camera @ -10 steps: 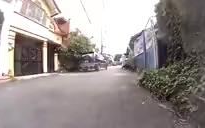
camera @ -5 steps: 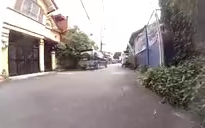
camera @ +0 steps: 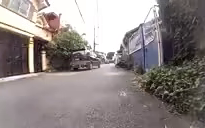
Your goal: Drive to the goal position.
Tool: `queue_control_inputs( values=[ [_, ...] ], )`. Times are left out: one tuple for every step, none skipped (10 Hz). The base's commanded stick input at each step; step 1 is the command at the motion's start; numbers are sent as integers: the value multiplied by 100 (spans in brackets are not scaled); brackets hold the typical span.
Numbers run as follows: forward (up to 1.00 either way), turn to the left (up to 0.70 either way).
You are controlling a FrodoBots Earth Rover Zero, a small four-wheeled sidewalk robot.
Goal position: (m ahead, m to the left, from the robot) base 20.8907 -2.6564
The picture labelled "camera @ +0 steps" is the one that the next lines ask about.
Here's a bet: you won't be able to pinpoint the dark green tree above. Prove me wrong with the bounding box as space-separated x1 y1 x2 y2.
106 51 116 61

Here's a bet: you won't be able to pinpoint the dark parked car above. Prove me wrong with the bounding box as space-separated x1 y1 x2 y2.
69 52 102 72

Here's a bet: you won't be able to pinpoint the utility pole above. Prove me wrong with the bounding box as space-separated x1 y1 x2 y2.
92 24 97 54

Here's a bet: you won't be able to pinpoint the green leafy tree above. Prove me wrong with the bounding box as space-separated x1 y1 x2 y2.
44 28 90 71

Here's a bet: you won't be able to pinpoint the grey asphalt road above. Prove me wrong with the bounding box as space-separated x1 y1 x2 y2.
0 63 198 128

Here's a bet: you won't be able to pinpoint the grey metal pole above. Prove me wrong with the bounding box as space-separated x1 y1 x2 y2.
143 4 164 67

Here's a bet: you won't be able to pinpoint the green roadside bushes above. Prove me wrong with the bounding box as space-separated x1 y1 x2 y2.
135 54 205 125

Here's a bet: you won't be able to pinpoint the pale concrete kerb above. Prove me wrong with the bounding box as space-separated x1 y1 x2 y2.
0 71 45 84

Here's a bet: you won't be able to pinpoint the large dark tree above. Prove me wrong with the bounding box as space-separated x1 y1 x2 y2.
156 0 205 65

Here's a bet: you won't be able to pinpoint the beige house with dark gates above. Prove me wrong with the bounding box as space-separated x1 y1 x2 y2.
0 0 63 81

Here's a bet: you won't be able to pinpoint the overhead wires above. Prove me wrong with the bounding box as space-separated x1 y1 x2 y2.
73 0 101 38

